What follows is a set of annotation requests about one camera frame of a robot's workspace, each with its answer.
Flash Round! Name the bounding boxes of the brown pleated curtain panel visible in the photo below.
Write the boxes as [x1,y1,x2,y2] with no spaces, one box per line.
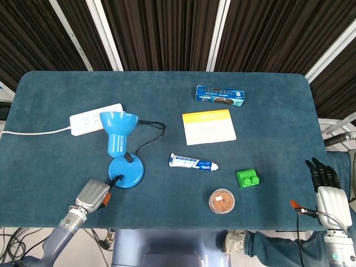
[57,0,117,71]
[309,45,356,120]
[101,0,221,72]
[215,0,356,76]
[0,0,90,93]

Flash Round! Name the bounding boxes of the blue cookie package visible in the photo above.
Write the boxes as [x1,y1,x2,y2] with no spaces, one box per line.
[195,85,246,107]

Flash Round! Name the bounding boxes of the blue table cloth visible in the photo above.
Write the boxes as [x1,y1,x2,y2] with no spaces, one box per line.
[0,70,350,231]

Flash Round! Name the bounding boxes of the black lamp cord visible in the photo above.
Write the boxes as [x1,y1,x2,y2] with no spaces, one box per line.
[135,120,166,155]

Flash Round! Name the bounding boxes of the white and blue toothpaste tube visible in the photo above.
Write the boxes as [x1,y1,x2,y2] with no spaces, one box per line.
[168,152,219,172]

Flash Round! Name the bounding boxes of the white power strip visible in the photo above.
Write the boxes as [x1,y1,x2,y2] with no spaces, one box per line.
[69,103,125,137]

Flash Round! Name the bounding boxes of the thin black cable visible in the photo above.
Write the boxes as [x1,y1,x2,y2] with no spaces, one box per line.
[295,207,305,267]

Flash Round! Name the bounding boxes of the blue jeans leg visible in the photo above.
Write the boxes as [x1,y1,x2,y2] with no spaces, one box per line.
[244,229,329,267]

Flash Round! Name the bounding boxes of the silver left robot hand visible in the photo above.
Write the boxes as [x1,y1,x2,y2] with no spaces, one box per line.
[75,174,125,214]

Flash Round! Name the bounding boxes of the clear round rubber band tub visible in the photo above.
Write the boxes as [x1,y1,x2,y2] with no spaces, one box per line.
[209,188,236,215]

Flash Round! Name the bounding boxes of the white sneaker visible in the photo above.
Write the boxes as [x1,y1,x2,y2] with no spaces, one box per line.
[221,229,247,255]

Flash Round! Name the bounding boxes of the black floor cables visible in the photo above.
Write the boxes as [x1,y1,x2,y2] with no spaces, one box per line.
[0,227,52,261]

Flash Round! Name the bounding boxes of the green toy building block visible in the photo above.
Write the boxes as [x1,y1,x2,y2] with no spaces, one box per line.
[236,168,261,190]

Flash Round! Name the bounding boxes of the black corrugated hose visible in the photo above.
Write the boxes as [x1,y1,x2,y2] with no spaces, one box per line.
[323,132,356,147]

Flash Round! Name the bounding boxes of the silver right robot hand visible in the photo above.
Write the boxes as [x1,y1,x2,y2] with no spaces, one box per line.
[290,157,353,231]

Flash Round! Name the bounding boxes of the floor plug cluster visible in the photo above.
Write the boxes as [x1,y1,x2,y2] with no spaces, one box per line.
[97,229,116,251]

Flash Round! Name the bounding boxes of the white metal frame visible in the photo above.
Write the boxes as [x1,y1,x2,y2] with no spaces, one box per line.
[319,112,356,137]

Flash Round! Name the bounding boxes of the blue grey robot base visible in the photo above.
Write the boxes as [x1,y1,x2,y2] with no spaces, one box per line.
[111,229,232,267]

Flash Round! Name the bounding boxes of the yellow and white notepad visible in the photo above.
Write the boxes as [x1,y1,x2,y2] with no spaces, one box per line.
[182,108,238,146]

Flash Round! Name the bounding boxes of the white power strip cable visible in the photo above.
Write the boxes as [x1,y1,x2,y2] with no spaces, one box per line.
[0,126,72,138]

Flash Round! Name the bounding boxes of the dark equipment box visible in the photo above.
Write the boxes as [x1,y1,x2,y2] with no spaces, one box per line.
[0,101,13,122]

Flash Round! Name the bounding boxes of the white frame bar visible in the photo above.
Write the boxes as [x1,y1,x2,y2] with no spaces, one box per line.
[49,0,93,71]
[304,23,356,84]
[85,0,125,71]
[205,0,234,72]

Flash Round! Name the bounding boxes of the blue gooseneck desk lamp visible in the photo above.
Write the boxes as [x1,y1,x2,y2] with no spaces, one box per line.
[99,111,146,191]

